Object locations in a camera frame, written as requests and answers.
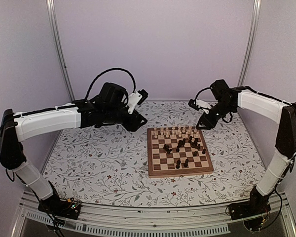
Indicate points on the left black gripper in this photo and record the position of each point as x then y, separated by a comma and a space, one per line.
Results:
134, 124

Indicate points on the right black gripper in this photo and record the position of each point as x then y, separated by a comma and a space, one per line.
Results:
209, 124

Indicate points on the wooden chess board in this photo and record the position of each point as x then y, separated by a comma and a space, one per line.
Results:
177, 151

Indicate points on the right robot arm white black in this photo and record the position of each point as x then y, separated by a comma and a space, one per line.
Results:
273, 128

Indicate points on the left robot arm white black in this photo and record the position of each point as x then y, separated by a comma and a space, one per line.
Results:
112, 106

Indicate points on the light chess piece back left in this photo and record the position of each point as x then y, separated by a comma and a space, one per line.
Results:
155, 134

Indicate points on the light chess piece second row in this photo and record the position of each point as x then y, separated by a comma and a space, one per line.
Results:
160, 132

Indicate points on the dark chess piece left cluster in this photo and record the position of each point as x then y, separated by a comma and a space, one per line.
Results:
167, 148

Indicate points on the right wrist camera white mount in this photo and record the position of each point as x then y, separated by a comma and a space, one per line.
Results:
198, 104

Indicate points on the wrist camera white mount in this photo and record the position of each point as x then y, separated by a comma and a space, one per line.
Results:
136, 98
198, 104

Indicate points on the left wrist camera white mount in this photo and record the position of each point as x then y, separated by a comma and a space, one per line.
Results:
136, 98

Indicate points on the front aluminium rail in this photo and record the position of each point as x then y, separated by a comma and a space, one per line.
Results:
112, 221

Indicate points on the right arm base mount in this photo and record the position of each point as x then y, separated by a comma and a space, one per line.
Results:
256, 209

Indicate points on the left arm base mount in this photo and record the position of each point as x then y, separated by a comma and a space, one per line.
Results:
68, 208

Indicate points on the right aluminium frame post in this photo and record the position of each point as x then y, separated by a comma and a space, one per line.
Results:
250, 43

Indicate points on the aluminium frame post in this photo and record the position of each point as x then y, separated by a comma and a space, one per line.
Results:
56, 35
250, 43

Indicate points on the left aluminium frame post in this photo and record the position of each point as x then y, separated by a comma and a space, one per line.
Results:
56, 35

